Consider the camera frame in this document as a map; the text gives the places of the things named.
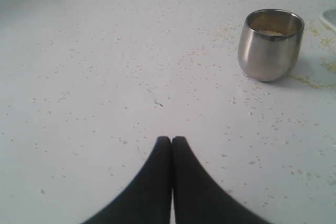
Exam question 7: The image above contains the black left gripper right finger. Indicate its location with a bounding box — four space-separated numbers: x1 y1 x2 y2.
172 136 267 223

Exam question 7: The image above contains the stainless steel cup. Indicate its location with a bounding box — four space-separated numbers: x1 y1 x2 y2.
238 9 305 82

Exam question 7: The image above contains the white plastic tray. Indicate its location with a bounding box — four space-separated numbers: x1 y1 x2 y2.
320 9 336 31

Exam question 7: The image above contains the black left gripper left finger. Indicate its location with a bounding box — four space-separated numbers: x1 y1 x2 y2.
85 136 172 223

